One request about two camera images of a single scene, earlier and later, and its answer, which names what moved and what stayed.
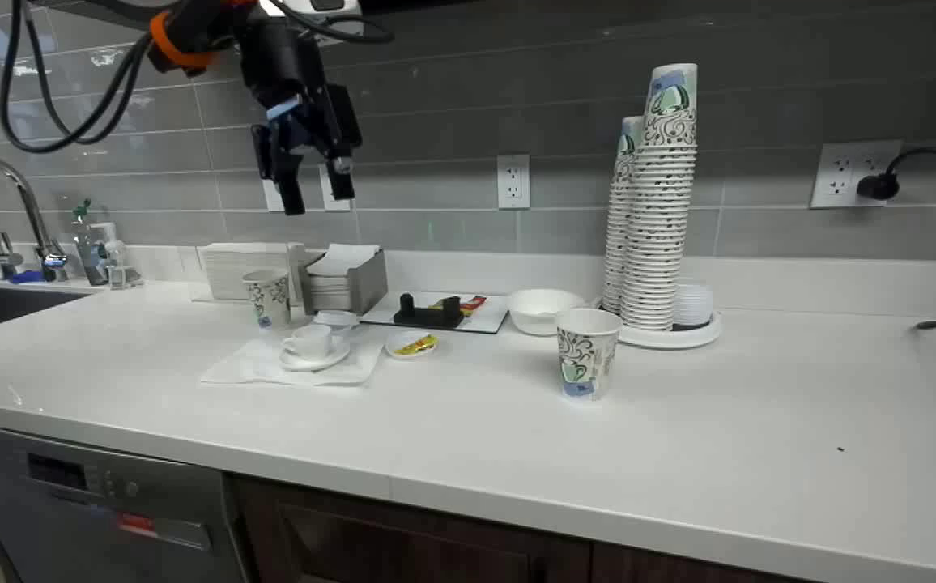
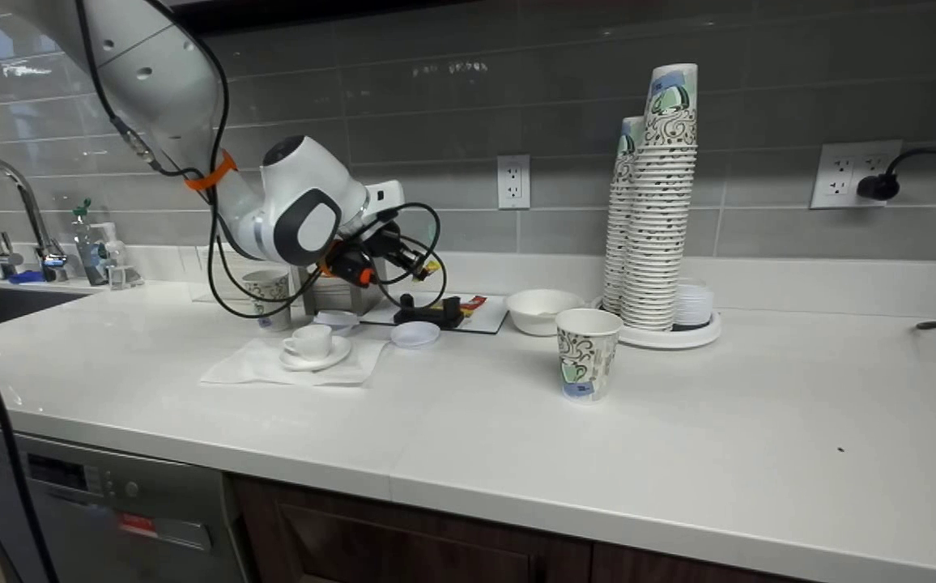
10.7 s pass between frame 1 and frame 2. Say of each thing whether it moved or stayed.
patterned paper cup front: stayed
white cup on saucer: stayed
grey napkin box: stayed
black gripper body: moved
